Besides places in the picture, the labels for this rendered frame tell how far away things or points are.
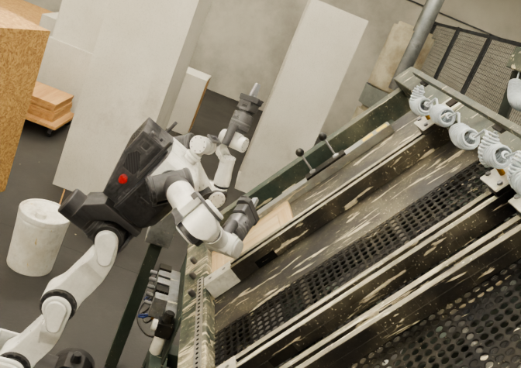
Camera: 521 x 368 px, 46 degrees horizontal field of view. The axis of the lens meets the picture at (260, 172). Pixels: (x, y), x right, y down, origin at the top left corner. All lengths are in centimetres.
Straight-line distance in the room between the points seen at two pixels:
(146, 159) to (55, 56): 451
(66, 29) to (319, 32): 254
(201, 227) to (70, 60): 491
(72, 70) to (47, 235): 317
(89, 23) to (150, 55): 199
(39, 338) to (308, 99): 410
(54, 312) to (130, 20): 263
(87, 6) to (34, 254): 336
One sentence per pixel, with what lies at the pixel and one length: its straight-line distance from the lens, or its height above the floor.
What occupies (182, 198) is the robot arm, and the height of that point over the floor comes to 136.
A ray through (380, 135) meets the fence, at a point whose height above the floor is 164.
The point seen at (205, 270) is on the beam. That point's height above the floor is 90.
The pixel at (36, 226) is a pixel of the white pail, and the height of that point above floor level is 33.
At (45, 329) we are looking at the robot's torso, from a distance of 260.
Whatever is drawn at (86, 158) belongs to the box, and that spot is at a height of 30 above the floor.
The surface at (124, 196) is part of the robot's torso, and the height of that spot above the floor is 116.
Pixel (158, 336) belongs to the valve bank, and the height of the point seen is 70.
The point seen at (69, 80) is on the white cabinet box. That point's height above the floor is 38.
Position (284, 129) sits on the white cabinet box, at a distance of 616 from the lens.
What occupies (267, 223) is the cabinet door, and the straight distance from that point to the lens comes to 259.
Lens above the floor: 205
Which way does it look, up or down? 17 degrees down
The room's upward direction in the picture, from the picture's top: 23 degrees clockwise
